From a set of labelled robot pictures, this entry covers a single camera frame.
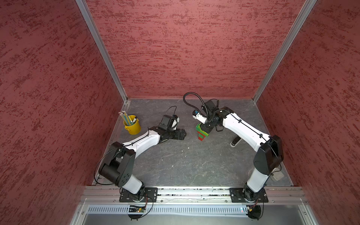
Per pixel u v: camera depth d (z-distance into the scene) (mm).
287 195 761
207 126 753
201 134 897
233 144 923
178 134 792
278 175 794
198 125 776
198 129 780
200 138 947
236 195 739
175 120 740
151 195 739
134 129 921
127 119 903
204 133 773
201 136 912
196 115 770
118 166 441
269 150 445
